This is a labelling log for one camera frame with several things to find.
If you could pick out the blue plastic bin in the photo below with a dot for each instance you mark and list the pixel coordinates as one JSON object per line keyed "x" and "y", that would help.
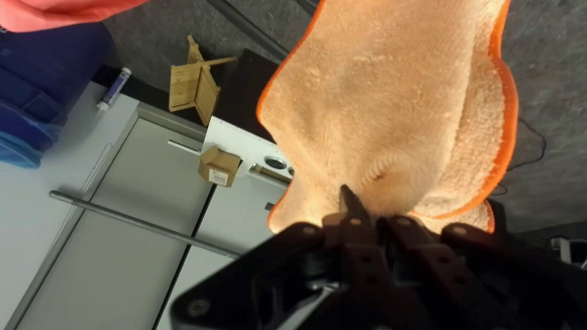
{"x": 43, "y": 91}

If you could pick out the white and blue tube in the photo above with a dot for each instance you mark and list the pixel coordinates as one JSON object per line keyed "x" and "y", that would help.
{"x": 114, "y": 88}

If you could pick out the peach cloth with orange edge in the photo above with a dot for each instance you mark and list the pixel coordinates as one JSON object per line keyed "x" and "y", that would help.
{"x": 390, "y": 110}

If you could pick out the small bamboo rack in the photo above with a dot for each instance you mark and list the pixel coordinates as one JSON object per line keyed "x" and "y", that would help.
{"x": 195, "y": 85}

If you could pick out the small cardboard box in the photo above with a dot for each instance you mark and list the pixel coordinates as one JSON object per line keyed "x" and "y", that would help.
{"x": 219, "y": 166}

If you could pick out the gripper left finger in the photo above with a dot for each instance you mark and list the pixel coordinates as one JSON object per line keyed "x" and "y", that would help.
{"x": 293, "y": 270}

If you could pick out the coral pink sweatshirt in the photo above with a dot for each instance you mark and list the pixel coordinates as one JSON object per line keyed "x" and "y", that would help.
{"x": 50, "y": 11}

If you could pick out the white cabinet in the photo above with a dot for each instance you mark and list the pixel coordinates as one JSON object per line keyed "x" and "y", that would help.
{"x": 110, "y": 220}

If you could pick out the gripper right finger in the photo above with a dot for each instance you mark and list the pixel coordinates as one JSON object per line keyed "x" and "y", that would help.
{"x": 463, "y": 270}

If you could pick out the grey metal rod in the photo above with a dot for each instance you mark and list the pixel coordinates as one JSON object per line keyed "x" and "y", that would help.
{"x": 137, "y": 223}

